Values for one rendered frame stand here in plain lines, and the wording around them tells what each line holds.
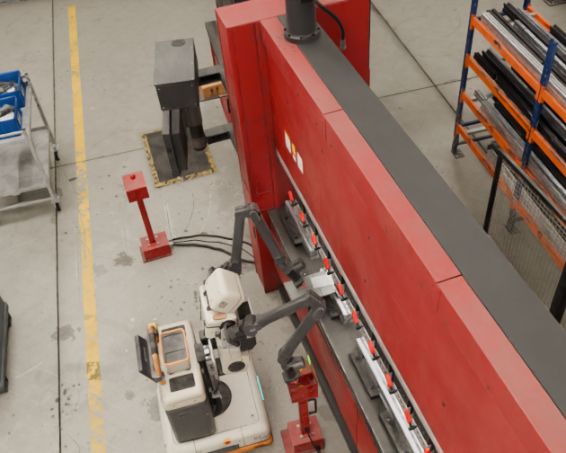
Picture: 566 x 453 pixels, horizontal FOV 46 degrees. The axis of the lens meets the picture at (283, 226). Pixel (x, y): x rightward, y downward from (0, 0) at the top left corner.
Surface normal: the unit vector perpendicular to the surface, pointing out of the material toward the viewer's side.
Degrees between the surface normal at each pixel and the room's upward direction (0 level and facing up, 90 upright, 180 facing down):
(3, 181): 0
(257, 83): 90
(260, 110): 90
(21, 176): 0
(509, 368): 0
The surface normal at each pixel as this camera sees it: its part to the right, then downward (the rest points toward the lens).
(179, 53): -0.07, -0.70
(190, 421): 0.25, 0.68
